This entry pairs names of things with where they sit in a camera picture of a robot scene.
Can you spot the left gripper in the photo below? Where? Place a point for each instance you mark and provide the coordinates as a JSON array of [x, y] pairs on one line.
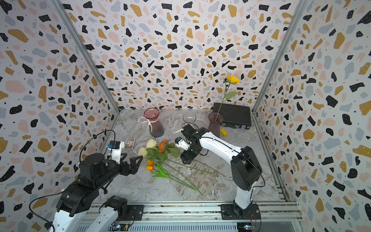
[[127, 170]]

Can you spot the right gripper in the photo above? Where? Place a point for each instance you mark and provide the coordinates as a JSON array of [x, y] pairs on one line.
[[184, 155]]

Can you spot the white rose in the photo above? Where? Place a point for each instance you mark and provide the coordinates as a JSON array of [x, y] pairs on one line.
[[143, 152], [151, 143]]

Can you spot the orange tulip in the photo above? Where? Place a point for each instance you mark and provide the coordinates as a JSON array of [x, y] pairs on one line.
[[182, 177], [159, 172]]

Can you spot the orange gerbera flower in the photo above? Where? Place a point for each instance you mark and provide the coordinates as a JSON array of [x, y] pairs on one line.
[[175, 152]]

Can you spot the yellow sunflower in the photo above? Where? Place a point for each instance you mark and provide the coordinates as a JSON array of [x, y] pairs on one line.
[[230, 80]]

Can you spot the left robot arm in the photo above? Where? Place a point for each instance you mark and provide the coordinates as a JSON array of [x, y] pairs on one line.
[[96, 173]]

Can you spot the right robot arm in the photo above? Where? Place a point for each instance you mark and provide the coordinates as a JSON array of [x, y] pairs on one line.
[[245, 168]]

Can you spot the playing card box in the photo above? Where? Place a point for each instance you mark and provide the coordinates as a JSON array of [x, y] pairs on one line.
[[129, 143]]

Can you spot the clear glass vase with ribbon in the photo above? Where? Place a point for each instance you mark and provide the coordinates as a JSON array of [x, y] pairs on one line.
[[188, 119]]

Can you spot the small yellow block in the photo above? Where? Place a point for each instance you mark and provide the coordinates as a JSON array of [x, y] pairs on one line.
[[223, 132]]

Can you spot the purple glass vase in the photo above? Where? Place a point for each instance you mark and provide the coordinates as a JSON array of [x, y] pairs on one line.
[[215, 123]]

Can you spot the red glass vase with ribbon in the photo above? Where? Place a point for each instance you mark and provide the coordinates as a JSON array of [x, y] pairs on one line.
[[151, 117]]

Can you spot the black case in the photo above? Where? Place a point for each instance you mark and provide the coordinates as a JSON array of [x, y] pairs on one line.
[[235, 116]]

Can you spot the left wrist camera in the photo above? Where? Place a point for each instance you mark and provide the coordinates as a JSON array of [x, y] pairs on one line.
[[115, 150]]

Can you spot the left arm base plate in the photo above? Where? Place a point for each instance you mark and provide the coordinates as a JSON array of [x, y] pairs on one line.
[[128, 213]]

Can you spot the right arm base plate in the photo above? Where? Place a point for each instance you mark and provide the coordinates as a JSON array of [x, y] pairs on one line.
[[234, 212]]

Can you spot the aluminium front rail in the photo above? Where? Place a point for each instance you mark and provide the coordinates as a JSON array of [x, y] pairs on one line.
[[198, 217]]

